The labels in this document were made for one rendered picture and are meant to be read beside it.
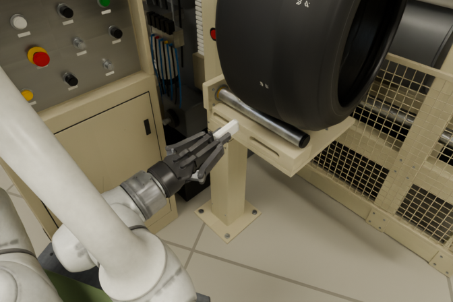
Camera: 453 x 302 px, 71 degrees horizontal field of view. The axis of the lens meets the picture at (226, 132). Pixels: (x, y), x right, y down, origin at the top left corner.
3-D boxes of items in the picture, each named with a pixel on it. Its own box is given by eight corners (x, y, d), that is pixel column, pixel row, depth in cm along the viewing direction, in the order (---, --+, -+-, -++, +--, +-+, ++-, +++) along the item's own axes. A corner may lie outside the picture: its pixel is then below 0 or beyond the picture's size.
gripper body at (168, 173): (163, 186, 61) (199, 158, 65) (139, 163, 66) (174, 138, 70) (172, 207, 66) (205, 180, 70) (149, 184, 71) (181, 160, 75)
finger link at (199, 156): (177, 164, 67) (181, 167, 66) (217, 135, 72) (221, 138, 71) (180, 174, 70) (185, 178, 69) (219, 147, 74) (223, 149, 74)
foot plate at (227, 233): (193, 212, 178) (193, 209, 176) (228, 186, 192) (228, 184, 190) (227, 244, 163) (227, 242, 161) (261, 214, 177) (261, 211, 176)
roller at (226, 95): (227, 87, 109) (220, 99, 110) (220, 83, 106) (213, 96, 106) (312, 136, 90) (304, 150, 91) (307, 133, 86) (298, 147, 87)
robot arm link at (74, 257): (127, 202, 70) (162, 241, 63) (61, 251, 64) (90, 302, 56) (110, 172, 63) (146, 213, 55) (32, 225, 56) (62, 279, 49)
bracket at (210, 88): (203, 107, 109) (201, 83, 103) (277, 67, 130) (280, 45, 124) (209, 112, 107) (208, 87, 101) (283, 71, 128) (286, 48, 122)
